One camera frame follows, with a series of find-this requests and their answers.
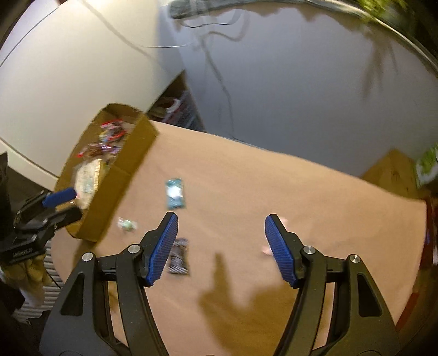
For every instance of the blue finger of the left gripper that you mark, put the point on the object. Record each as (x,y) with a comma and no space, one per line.
(57,198)
(62,218)

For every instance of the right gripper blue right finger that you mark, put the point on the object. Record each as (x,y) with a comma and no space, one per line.
(360,324)

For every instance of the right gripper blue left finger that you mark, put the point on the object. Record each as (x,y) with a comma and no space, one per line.
(80,322)

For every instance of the clear green candy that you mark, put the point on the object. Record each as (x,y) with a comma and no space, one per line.
(126,225)

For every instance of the red dark round snack bag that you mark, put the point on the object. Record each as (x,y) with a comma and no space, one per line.
(112,131)

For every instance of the teal candy packet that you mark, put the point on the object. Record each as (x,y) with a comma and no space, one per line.
(175,194)

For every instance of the black white candy wrapper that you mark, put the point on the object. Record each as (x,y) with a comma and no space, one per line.
(178,264)

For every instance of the pink candy packet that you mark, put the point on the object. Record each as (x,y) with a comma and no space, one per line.
(272,235)

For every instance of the red brown snack bag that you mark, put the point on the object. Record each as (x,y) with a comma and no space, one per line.
(98,149)

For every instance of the gloved left hand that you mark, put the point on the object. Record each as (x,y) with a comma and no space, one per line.
(30,275)

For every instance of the clear wrapped biscuit pack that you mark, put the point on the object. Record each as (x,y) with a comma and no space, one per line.
(87,179)

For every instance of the open cardboard box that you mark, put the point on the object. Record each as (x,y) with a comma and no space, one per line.
(119,168)

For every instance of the white plastic basket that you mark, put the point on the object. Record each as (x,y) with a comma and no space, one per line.
(185,115)

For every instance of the beige table cloth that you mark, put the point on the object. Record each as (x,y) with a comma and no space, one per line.
(234,300)

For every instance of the wooden side table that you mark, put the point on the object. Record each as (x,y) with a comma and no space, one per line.
(394,173)

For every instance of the green patterned tissue box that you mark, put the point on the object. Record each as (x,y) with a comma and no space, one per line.
(425,167)

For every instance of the grey window sill mat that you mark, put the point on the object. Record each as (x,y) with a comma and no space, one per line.
(183,9)

